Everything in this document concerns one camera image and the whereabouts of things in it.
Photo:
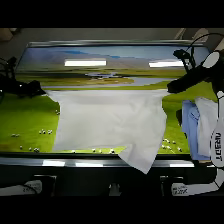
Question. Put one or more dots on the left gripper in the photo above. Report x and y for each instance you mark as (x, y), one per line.
(34, 89)

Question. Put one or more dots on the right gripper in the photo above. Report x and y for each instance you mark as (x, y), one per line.
(178, 85)

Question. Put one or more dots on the white T-shirt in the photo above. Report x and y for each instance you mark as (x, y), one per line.
(110, 120)

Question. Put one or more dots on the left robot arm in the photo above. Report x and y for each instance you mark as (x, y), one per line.
(13, 87)

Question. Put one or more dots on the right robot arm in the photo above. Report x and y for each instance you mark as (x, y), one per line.
(217, 140)

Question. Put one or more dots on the light blue shirt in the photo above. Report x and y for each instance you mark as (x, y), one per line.
(190, 123)

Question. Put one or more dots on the white garment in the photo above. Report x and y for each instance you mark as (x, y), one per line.
(206, 126)

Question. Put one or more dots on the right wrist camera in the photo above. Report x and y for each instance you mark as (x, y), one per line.
(182, 55)

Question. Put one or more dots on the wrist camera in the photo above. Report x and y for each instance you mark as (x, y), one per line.
(12, 64)
(182, 55)

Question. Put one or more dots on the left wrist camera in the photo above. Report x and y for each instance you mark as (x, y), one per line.
(12, 64)

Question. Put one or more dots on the silver frame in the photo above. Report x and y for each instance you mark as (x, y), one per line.
(100, 162)

